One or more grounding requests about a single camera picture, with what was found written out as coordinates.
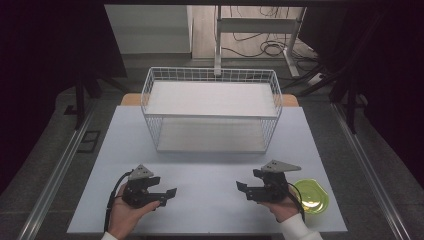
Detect black floor frame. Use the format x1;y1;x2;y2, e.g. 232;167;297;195
76;129;102;154

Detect dark curtain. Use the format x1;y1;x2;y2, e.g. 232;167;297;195
0;0;128;196
298;4;424;189

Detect wooden table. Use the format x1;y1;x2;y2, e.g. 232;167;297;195
119;92;300;108

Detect white power strip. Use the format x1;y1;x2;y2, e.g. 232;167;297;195
307;72;326;87

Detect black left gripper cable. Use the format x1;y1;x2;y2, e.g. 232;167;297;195
103;169;135;234

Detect green plate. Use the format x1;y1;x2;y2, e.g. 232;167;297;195
289;178;331;215

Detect person's right hand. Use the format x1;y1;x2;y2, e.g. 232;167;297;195
259;184;301;224

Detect white metal desk frame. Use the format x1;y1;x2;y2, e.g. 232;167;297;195
214;4;308;79

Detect metal floor rail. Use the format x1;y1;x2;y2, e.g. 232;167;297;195
330;102;413;240
17;99;98;240

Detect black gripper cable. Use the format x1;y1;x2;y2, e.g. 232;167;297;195
287;181;307;223
103;169;135;234

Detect black floor cables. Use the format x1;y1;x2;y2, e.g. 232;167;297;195
221;5;319;73

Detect white wire shelf rack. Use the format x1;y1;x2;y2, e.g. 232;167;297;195
140;66;285;155

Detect black stand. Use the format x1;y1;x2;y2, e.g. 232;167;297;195
281;13;384;135
63;64;128;132

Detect person's left hand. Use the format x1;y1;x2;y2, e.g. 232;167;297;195
107;182;162;240

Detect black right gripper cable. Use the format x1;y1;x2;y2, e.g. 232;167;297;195
287;181;307;223

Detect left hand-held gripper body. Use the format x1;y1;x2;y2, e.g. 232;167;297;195
121;163;155;210

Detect white cabinet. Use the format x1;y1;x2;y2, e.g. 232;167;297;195
104;4;195;56

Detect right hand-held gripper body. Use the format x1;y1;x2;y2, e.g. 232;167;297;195
260;159;302;204

